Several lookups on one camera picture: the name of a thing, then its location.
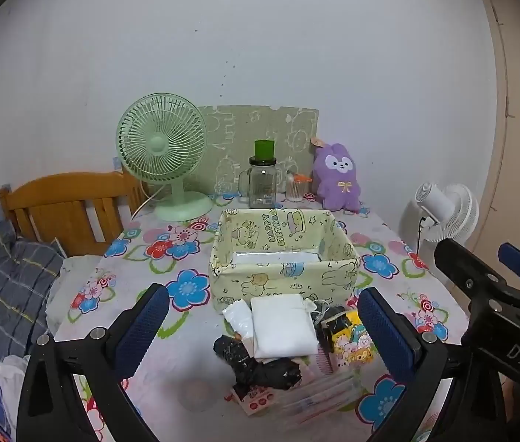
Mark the yellow cartoon tissue pack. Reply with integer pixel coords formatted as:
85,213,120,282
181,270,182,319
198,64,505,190
329,311,376,371

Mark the green cartoon printed board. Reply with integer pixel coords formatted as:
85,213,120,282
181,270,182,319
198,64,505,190
195,105,320,196

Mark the wooden bed headboard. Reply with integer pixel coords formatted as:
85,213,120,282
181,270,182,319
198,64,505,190
0,171,150,257

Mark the glass jar mug green lid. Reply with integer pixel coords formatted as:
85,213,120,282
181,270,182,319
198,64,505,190
239,140,283,210

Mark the beige door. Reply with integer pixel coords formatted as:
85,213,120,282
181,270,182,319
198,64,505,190
478,0,520,268

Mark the clear swab container orange lid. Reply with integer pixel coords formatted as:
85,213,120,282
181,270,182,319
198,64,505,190
286,172,312,202

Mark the green desk fan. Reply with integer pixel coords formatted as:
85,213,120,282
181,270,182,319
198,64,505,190
117,93,214,222

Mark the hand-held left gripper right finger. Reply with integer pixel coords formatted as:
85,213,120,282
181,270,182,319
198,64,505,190
356,287,468,442

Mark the floral tablecloth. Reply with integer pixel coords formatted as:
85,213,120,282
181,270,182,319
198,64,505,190
48,191,470,442

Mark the pink tissue pack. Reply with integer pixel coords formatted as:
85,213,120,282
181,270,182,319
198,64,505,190
231,387,275,418

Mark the black plastic bag roll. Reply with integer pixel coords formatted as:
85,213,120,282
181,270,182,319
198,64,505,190
214,335,302,392

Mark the white cloth pouch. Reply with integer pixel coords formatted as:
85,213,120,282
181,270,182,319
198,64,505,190
251,295,318,360

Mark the purple plush bunny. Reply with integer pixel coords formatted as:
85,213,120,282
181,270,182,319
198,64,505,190
310,138,363,213

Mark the small white packet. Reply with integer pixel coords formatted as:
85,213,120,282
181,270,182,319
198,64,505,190
222,299,256,339

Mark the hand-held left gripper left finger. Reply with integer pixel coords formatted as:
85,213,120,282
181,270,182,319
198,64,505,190
15,283,171,442

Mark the cartoon printed fabric storage box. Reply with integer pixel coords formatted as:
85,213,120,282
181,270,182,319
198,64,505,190
207,208,360,315

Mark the white standing fan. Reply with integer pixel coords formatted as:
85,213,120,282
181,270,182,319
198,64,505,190
414,183,479,259

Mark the grey plaid pillow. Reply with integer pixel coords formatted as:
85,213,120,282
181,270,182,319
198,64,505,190
0,220,64,355

